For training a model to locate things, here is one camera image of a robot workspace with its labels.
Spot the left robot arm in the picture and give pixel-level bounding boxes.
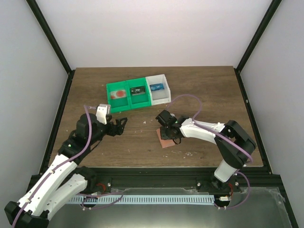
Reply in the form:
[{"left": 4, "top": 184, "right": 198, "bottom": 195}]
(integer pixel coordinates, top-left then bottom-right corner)
[{"left": 4, "top": 114, "right": 128, "bottom": 228}]

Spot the green bin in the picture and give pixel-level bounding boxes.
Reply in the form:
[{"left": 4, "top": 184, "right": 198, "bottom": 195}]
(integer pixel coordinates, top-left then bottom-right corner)
[
  {"left": 106, "top": 81, "right": 131, "bottom": 113},
  {"left": 126, "top": 77, "right": 151, "bottom": 109}
]

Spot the left green bin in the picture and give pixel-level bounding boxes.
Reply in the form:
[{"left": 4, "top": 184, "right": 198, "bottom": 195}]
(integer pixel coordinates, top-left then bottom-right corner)
[{"left": 106, "top": 81, "right": 131, "bottom": 113}]

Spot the middle green bin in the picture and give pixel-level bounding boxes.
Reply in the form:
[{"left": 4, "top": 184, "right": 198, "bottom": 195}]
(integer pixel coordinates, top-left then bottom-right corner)
[{"left": 126, "top": 77, "right": 151, "bottom": 109}]

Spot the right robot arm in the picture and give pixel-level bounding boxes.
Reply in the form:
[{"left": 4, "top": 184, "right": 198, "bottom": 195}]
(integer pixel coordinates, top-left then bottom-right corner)
[{"left": 155, "top": 110, "right": 257, "bottom": 191}]

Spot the white bin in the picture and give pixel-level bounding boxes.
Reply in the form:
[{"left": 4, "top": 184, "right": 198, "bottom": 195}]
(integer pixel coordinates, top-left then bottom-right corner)
[{"left": 145, "top": 74, "right": 171, "bottom": 105}]

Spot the light blue slotted cable duct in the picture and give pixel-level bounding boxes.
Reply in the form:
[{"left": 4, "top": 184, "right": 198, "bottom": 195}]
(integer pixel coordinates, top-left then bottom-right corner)
[{"left": 68, "top": 195, "right": 215, "bottom": 206}]

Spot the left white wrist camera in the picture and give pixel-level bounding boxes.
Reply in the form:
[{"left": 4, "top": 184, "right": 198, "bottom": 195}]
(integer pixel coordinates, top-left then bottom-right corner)
[{"left": 95, "top": 104, "right": 111, "bottom": 124}]

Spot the right black frame post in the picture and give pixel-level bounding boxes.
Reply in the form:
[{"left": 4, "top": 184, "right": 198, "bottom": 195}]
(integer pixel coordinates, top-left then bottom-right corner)
[{"left": 236, "top": 0, "right": 283, "bottom": 73}]

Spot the black frame post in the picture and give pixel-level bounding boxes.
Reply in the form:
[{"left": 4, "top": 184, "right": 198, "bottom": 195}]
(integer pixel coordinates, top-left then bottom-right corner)
[
  {"left": 236, "top": 0, "right": 283, "bottom": 73},
  {"left": 25, "top": 0, "right": 73, "bottom": 75}
]

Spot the blue card in bin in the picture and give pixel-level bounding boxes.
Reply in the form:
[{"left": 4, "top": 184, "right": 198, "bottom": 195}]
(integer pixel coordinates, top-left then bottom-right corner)
[{"left": 150, "top": 83, "right": 164, "bottom": 92}]

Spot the black card in bin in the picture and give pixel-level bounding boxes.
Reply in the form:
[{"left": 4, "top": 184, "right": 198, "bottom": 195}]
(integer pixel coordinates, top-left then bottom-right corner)
[{"left": 130, "top": 86, "right": 146, "bottom": 96}]

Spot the black aluminium front rail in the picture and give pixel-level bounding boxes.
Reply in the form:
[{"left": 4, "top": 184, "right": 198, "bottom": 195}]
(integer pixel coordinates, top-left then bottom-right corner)
[{"left": 87, "top": 167, "right": 283, "bottom": 192}]

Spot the red white card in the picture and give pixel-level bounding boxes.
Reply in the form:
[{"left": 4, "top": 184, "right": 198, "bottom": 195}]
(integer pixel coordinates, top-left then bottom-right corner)
[{"left": 110, "top": 89, "right": 127, "bottom": 100}]

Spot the left black frame post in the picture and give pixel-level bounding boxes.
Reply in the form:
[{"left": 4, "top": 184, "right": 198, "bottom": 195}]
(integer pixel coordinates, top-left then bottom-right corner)
[{"left": 25, "top": 0, "right": 73, "bottom": 75}]

